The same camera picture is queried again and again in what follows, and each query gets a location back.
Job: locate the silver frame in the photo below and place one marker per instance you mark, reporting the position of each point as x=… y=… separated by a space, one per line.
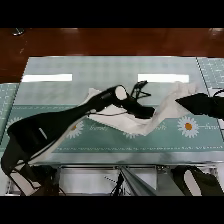
x=143 y=185

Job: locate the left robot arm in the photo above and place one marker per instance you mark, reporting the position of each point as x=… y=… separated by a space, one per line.
x=50 y=125

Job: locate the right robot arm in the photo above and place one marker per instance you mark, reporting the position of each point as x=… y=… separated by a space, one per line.
x=206 y=105

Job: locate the white T-shirt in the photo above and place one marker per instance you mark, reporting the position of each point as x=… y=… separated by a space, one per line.
x=166 y=111

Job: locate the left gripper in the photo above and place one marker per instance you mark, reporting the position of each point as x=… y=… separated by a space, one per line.
x=144 y=110

